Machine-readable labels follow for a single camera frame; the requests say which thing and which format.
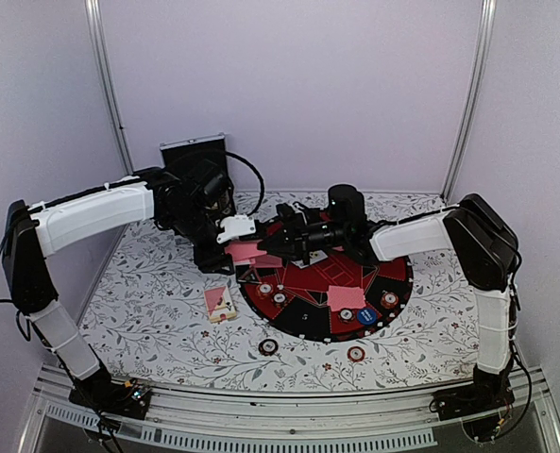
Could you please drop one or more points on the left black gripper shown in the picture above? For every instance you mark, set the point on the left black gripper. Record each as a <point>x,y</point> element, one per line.
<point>212,260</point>

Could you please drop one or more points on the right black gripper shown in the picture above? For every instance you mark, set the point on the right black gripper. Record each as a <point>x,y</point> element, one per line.
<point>296,240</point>

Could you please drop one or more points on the red playing card deck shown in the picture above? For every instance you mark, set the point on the red playing card deck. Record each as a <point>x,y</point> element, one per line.
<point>243,253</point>

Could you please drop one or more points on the orange chips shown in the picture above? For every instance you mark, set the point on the orange chips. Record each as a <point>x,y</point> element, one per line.
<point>264,290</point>
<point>389,301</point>

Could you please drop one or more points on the dark chips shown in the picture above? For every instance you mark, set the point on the dark chips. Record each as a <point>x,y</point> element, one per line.
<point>346,315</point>
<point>279,299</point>

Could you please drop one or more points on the dark red chip stack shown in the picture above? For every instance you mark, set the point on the dark red chip stack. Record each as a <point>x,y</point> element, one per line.
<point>268,347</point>

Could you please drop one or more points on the blue small blind button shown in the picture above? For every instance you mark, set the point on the blue small blind button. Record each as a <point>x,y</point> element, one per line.
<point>367,316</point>

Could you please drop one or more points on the orange chip stack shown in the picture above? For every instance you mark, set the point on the orange chip stack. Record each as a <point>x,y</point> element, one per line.
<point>356,354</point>

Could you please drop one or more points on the face up playing card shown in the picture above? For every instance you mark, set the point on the face up playing card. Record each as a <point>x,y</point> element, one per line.
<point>314,258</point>

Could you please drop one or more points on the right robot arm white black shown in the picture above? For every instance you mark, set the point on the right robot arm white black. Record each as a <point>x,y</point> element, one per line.
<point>487,251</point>

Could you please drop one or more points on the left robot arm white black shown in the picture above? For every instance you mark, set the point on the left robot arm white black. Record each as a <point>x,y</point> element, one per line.
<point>51,239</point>

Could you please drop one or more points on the aluminium poker case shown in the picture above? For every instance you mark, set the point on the aluminium poker case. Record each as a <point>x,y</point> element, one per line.
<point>192,156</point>

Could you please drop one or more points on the round red black poker mat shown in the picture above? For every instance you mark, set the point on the round red black poker mat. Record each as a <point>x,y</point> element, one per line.
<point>306,313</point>

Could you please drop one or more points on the playing card box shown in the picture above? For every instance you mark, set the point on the playing card box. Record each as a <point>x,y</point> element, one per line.
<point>219,304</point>

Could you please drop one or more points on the floral white table cloth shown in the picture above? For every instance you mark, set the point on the floral white table cloth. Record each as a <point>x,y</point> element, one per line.
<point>148,319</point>

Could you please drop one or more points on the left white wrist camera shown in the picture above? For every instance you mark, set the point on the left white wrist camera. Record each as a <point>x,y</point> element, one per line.
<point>235,227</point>

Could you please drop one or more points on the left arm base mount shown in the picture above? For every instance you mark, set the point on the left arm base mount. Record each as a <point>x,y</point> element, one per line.
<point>104,395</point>

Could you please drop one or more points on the front aluminium rail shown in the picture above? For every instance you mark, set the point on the front aluminium rail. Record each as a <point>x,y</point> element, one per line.
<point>193,419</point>

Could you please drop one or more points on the left aluminium frame post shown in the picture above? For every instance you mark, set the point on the left aluminium frame post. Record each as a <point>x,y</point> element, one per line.
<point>102,63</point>

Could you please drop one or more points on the aluminium frame post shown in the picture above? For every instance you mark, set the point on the aluminium frame post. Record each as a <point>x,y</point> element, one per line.
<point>482,48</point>
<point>102,63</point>

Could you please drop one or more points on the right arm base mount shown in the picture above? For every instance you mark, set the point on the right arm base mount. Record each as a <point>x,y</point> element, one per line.
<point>473,399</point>

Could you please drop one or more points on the right aluminium frame post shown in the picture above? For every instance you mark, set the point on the right aluminium frame post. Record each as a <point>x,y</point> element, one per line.
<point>482,48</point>

